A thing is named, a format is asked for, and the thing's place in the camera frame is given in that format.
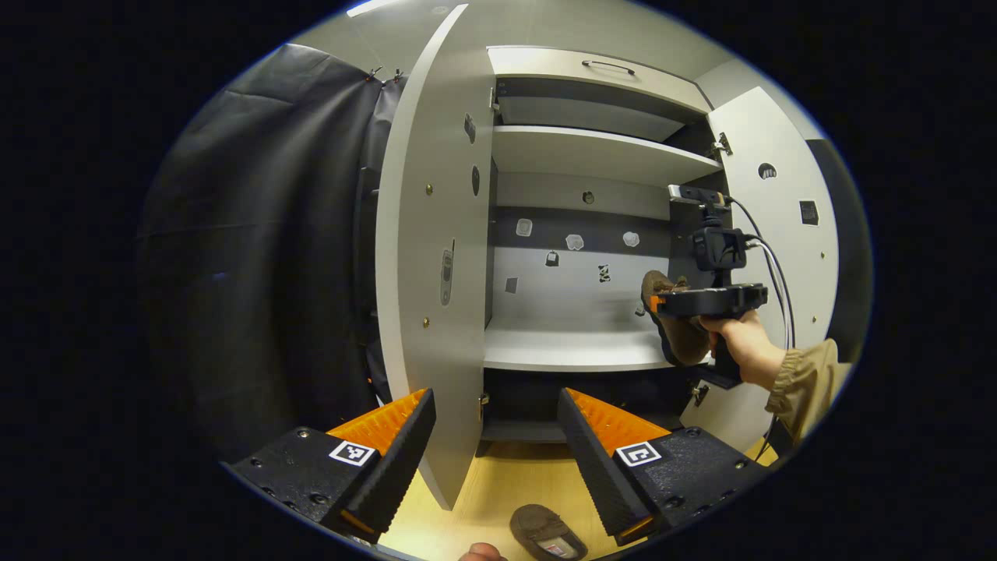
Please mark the brown fuzzy shoe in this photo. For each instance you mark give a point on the brown fuzzy shoe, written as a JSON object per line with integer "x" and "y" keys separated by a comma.
{"x": 685, "y": 343}
{"x": 537, "y": 526}

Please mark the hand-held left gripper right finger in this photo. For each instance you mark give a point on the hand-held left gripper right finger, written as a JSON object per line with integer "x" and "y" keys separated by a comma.
{"x": 592, "y": 460}

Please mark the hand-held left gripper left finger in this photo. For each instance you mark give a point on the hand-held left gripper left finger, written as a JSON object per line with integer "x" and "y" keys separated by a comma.
{"x": 405, "y": 460}

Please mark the white shoe cabinet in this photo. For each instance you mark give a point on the white shoe cabinet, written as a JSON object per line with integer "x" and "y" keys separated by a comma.
{"x": 592, "y": 152}

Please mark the white cabinet drawer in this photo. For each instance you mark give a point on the white cabinet drawer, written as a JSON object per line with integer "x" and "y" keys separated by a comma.
{"x": 545, "y": 66}

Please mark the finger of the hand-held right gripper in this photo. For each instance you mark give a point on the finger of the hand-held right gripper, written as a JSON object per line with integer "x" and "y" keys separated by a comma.
{"x": 656, "y": 304}

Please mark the white cabinet door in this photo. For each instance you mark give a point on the white cabinet door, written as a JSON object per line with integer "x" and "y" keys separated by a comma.
{"x": 436, "y": 234}
{"x": 818, "y": 273}

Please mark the black backdrop cloth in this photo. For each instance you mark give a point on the black backdrop cloth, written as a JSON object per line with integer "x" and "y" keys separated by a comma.
{"x": 853, "y": 257}
{"x": 249, "y": 257}

